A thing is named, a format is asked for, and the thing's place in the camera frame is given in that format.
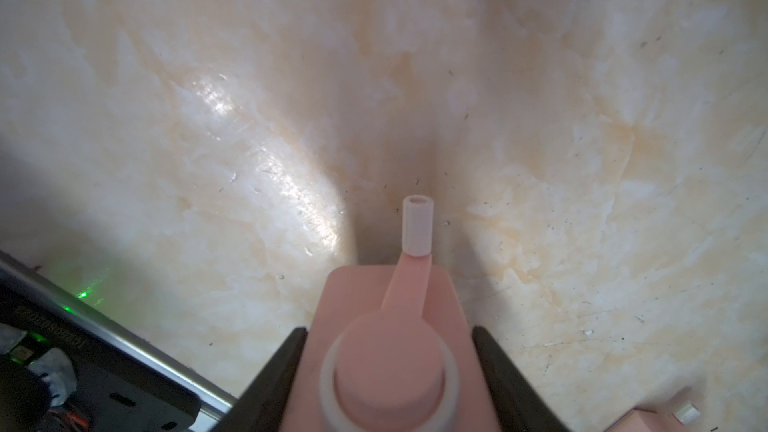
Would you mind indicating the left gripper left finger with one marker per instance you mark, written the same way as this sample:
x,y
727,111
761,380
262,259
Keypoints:
x,y
262,406

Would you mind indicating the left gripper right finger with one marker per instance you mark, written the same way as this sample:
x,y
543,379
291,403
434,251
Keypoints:
x,y
517,404

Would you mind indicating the pink sharpener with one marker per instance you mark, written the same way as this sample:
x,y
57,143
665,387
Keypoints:
x,y
675,414
390,349

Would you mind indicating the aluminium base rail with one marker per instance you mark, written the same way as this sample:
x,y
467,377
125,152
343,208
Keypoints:
x,y
124,383

